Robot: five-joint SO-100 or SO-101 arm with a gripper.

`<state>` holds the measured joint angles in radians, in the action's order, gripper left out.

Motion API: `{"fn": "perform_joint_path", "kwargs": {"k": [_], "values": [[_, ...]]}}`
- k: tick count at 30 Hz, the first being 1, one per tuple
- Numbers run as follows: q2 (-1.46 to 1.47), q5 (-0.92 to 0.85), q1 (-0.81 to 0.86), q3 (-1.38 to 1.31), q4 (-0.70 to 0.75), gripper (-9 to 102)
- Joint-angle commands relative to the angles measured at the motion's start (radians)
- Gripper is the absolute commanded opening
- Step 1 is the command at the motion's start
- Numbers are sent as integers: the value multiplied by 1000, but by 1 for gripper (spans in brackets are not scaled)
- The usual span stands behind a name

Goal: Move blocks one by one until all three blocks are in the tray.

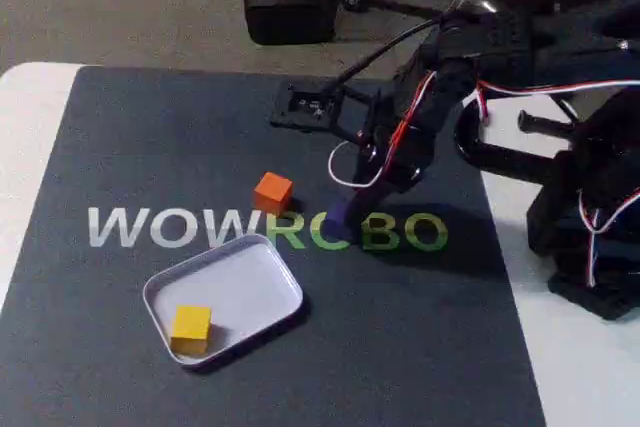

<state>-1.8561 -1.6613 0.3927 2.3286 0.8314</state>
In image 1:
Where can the white metal tray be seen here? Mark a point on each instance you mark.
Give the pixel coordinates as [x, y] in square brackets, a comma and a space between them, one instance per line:
[240, 282]

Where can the black table clamp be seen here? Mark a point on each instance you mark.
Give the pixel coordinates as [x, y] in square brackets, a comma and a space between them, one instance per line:
[500, 158]

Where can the orange wooden block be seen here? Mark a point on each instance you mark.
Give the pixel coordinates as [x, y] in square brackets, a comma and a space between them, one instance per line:
[272, 191]

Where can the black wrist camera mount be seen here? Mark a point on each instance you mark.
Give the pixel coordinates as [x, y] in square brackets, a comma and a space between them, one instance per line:
[305, 104]

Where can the purple wooden block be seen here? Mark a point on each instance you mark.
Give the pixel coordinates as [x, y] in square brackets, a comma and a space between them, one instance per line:
[341, 219]

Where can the yellow wooden block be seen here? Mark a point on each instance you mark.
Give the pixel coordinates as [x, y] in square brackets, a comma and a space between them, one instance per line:
[190, 328]

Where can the black mat with WOWROBO print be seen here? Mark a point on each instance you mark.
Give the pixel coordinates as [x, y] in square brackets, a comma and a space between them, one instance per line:
[150, 147]

